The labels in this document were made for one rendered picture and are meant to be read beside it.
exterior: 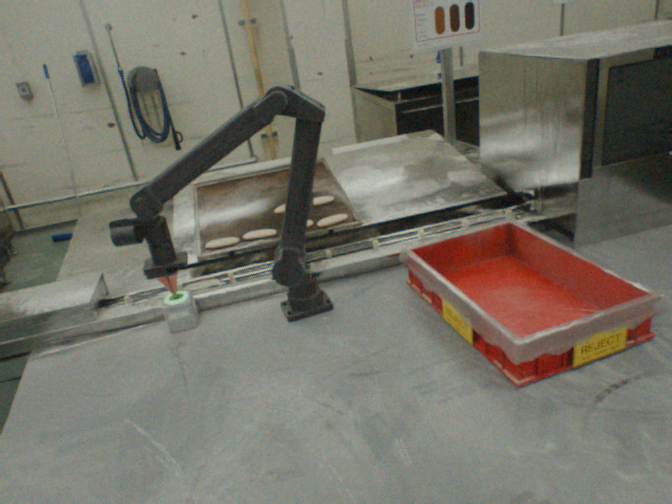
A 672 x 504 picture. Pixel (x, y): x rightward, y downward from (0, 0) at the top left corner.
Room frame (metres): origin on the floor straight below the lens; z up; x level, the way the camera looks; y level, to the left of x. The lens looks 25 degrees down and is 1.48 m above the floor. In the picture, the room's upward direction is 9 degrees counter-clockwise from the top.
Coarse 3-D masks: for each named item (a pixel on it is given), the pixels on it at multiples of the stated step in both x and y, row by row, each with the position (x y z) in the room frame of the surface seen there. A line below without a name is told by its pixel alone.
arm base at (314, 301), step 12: (312, 276) 1.14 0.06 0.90; (300, 288) 1.09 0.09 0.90; (312, 288) 1.10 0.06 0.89; (288, 300) 1.13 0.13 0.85; (300, 300) 1.09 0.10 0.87; (312, 300) 1.09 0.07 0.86; (324, 300) 1.13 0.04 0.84; (288, 312) 1.10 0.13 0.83; (300, 312) 1.09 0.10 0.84; (312, 312) 1.09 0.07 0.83
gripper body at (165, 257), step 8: (168, 240) 1.14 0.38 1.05; (152, 248) 1.12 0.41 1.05; (160, 248) 1.12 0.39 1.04; (168, 248) 1.13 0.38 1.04; (152, 256) 1.12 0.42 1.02; (160, 256) 1.12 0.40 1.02; (168, 256) 1.12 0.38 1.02; (176, 256) 1.15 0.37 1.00; (184, 256) 1.15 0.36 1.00; (144, 264) 1.14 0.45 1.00; (152, 264) 1.13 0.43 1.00; (160, 264) 1.12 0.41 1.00; (168, 264) 1.12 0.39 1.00; (176, 264) 1.12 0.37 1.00; (184, 264) 1.12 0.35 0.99; (144, 272) 1.11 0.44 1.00
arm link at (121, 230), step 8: (136, 200) 1.10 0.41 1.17; (144, 200) 1.10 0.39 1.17; (136, 208) 1.10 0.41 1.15; (144, 208) 1.10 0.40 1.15; (160, 208) 1.17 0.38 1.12; (120, 216) 1.15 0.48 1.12; (128, 216) 1.14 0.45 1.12; (136, 216) 1.11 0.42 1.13; (144, 216) 1.10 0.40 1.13; (152, 216) 1.10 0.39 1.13; (112, 224) 1.13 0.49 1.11; (120, 224) 1.13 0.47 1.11; (128, 224) 1.13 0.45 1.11; (112, 232) 1.13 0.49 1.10; (120, 232) 1.12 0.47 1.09; (128, 232) 1.12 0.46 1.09; (112, 240) 1.12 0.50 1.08; (120, 240) 1.12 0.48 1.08; (128, 240) 1.12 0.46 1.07; (136, 240) 1.12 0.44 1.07
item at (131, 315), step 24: (528, 216) 1.38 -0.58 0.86; (312, 264) 1.29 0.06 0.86; (336, 264) 1.26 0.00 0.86; (360, 264) 1.26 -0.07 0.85; (384, 264) 1.27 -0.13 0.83; (216, 288) 1.23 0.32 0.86; (240, 288) 1.21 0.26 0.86; (264, 288) 1.22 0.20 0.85; (288, 288) 1.23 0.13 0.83; (120, 312) 1.18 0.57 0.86; (144, 312) 1.17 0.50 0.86; (48, 336) 1.13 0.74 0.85; (72, 336) 1.14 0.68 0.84
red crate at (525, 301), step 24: (480, 264) 1.21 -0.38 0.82; (504, 264) 1.19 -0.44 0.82; (480, 288) 1.09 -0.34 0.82; (504, 288) 1.07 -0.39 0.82; (528, 288) 1.05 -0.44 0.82; (552, 288) 1.04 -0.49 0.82; (504, 312) 0.97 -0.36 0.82; (528, 312) 0.95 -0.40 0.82; (552, 312) 0.94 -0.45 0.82; (576, 312) 0.93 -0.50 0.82; (480, 336) 0.85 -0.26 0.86; (648, 336) 0.80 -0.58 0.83; (504, 360) 0.77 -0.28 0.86; (552, 360) 0.75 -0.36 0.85
